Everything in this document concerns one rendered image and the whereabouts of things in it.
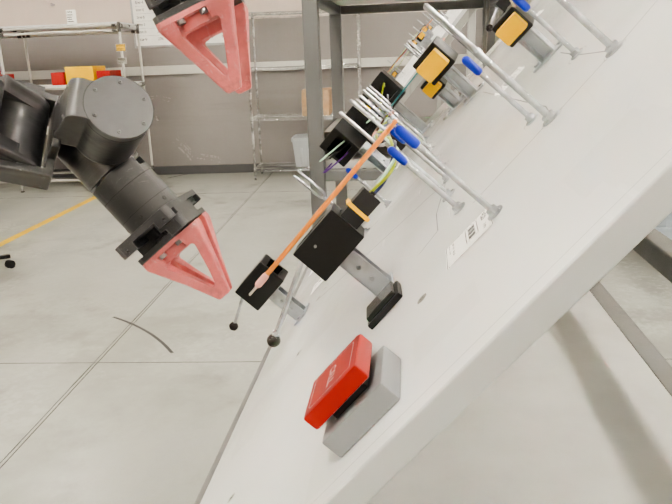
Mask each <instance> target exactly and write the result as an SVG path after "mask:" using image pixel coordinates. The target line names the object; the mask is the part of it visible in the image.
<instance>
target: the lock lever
mask: <svg viewBox="0 0 672 504"><path fill-rule="evenodd" d="M302 266H303V263H302V262H301V261H300V260H299V262H298V265H297V268H296V271H295V274H294V277H293V280H292V283H291V286H290V289H289V292H288V294H287V297H286V300H285V303H284V306H283V308H282V311H281V314H280V317H279V320H278V322H277V325H276V328H275V329H274V330H272V332H273V335H274V336H275V337H279V336H280V333H279V332H280V329H281V326H282V324H283V321H284V318H285V315H286V312H287V310H288V307H289V304H290V301H291V298H292V296H293V293H294V290H295V287H296V284H297V281H298V278H299V276H300V273H301V269H302Z"/></svg>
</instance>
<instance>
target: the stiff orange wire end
mask: <svg viewBox="0 0 672 504"><path fill-rule="evenodd" d="M397 122H398V119H397V118H395V119H394V120H393V121H392V123H391V124H389V125H388V126H387V127H386V129H385V130H384V132H383V133H382V134H381V135H380V136H379V138H378V139H377V140H376V141H375V142H374V144H373V145H372V146H371V147H370V148H369V149H368V151H367V152H366V153H365V154H364V155H363V157H362V158H361V159H360V160H359V161H358V163H357V164H356V165H355V166H354V167H353V169H352V170H351V171H350V172H349V173H348V174H347V176H346V177H345V178H344V179H343V180H342V182H341V183H340V184H339V185H338V186H337V188H336V189H335V190H334V191H333V192H332V194H331V195H330V196H329V197H328V198H327V200H326V201H325V202H324V203H323V204H322V205H321V207H320V208H319V209H318V210H317V211H316V213H315V214H314V215H313V216H312V217H311V219H310V220H309V221H308V222H307V223H306V225H305V226H304V227H303V228H302V229H301V230H300V232H299V233H298V234H297V235H296V236H295V238H294V239H293V240H292V241H291V242H290V244H289V245H288V246H287V247H286V248H285V250H284V251H283V252H282V253H281V254H280V256H279V257H278V258H277V259H276V260H275V261H274V263H273V264H272V265H271V266H270V267H269V269H268V270H267V271H266V272H265V273H263V274H262V275H261V276H260V278H259V279H258V280H257V281H256V282H255V287H254V288H253V290H252V291H251V292H250V293H249V296H251V295H252V294H253V292H254V291H255V290H256V289H257V288H260V287H262V285H263V284H264V283H265V282H266V281H267V279H268V278H269V275H270V274H271V273H272V272H273V271H274V269H275V268H276V267H277V266H278V265H279V263H280V262H281V261H282V260H283V259H284V258H285V256H286V255H287V254H288V253H289V252H290V250H291V249H292V248H293V247H294V246H295V244H296V243H297V242H298V241H299V240H300V238H301V237H302V236H303V235H304V234H305V233H306V231H307V230H308V229H309V228H310V227H311V225H312V224H313V223H314V222H315V221H316V219H317V218H318V217H319V216H320V215H321V214H322V212H323V211H324V210H325V209H326V208H327V206H328V205H329V204H330V203H331V202H332V200H333V199H334V198H335V197H336V196H337V194H338V193H339V192H340V191H341V190H342V189H343V187H344V186H345V185H346V184H347V183H348V181H349V180H350V179H351V178H352V177H353V175H354V174H355V173H356V172H357V171H358V169H359V168H360V167H361V166H362V165H363V164H364V162H365V161H366V160H367V159H368V158H369V156H370V155H371V154H372V153H373V152H374V150H375V149H376V148H377V147H378V146H379V145H380V143H381V142H382V141H383V140H384V139H385V137H386V136H387V135H388V134H389V133H390V131H391V130H392V129H393V127H394V126H395V125H396V124H397Z"/></svg>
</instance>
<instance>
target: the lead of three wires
mask: <svg viewBox="0 0 672 504"><path fill-rule="evenodd" d="M383 141H384V142H387V143H389V144H390V145H391V146H393V147H395V148H396V149H397V150H399V148H398V147H397V142H396V140H394V139H392V138H391V137H390V136H386V137H385V139H384V140H383ZM396 163H397V161H396V160H395V159H394V158H393V157H392V156H391V159H390V163H389V166H388V167H387V169H386V170H385V172H384V173H383V175H382V176H381V178H380V179H379V181H378V183H377V184H376V185H375V186H374V187H373V188H372V189H371V190H370V191H369V192H371V191H373V192H374V193H375V194H377V193H378V192H379V191H380V190H381V188H382V187H383V186H384V184H385V183H386V181H387V179H388V177H389V176H390V175H391V174H392V172H393V171H394V169H395V166H396Z"/></svg>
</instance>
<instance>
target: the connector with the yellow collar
mask: <svg viewBox="0 0 672 504"><path fill-rule="evenodd" d="M375 195H376V194H375V193H374V192H373V191H371V192H369V191H368V190H367V189H366V188H365V187H364V186H363V187H362V188H361V189H360V190H359V191H358V192H357V193H356V195H355V196H354V197H353V198H352V199H351V203H352V204H354V205H355V206H356V207H357V208H358V209H359V210H360V211H362V212H363V213H364V214H365V215H366V216H367V217H368V216H369V215H370V214H371V213H372V212H373V211H374V210H375V208H376V207H377V206H378V205H379V204H380V203H381V202H380V201H379V200H378V199H377V198H376V197H375ZM339 215H340V216H341V217H342V218H344V219H345V220H346V221H347V222H348V223H349V224H351V225H352V226H353V227H354V228H355V229H358V228H359V226H360V225H361V224H362V223H363V222H364V221H365V220H364V219H363V218H362V217H360V216H359V215H358V214H357V213H356V212H355V211H354V210H352V209H351V208H350V207H349V206H348V205H346V206H345V207H344V208H343V209H342V210H341V212H340V213H339Z"/></svg>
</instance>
